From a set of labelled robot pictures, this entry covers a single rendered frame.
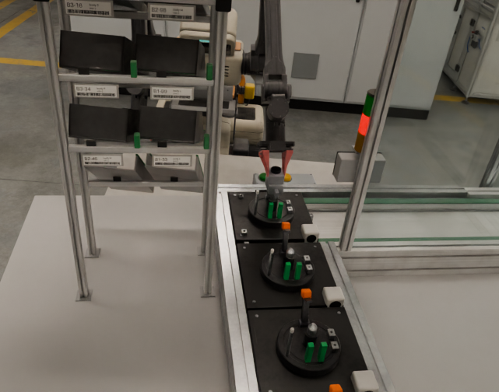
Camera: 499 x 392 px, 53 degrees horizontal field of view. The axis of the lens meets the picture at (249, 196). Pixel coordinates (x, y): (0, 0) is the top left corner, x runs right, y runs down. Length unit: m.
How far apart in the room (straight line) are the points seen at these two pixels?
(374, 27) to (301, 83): 0.75
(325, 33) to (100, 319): 3.48
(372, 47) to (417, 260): 3.14
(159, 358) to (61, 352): 0.23
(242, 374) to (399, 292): 0.60
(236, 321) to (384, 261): 0.52
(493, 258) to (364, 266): 0.40
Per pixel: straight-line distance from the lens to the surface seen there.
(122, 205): 1.71
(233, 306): 1.22
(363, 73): 4.56
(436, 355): 1.39
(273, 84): 1.45
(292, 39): 4.38
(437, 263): 1.59
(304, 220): 1.50
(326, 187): 1.69
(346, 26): 4.40
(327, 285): 1.30
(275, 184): 1.43
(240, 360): 1.12
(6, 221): 3.20
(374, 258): 1.49
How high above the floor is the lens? 1.85
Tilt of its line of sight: 34 degrees down
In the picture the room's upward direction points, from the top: 6 degrees clockwise
